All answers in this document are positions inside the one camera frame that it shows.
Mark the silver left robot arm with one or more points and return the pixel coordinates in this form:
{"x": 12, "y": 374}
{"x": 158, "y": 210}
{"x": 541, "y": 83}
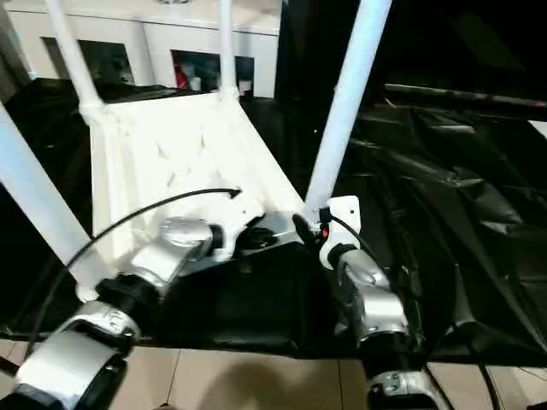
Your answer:
{"x": 171, "y": 252}

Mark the small grey figurine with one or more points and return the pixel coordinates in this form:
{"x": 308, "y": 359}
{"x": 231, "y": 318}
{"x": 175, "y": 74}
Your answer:
{"x": 175, "y": 1}

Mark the white cabinet with glass doors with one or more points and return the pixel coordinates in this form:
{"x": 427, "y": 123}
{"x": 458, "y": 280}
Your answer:
{"x": 141, "y": 34}

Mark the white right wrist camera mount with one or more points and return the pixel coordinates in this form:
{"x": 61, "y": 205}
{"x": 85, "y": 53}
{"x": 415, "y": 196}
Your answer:
{"x": 346, "y": 209}

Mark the white paper sheet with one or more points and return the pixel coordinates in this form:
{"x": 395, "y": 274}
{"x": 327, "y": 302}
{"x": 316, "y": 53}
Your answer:
{"x": 539, "y": 128}

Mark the teal white striped pole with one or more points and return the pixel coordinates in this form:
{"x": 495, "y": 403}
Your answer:
{"x": 26, "y": 64}

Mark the white plastic table top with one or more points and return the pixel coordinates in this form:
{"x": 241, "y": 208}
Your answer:
{"x": 171, "y": 149}

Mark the white plastic table leg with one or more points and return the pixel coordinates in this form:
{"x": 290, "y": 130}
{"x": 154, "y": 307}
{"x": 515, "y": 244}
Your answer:
{"x": 346, "y": 107}
{"x": 70, "y": 55}
{"x": 226, "y": 47}
{"x": 34, "y": 183}

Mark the black backdrop cloth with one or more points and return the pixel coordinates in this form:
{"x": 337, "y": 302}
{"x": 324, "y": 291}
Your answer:
{"x": 461, "y": 38}

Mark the black mat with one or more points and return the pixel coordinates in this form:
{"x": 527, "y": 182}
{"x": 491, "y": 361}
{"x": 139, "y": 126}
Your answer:
{"x": 448, "y": 213}

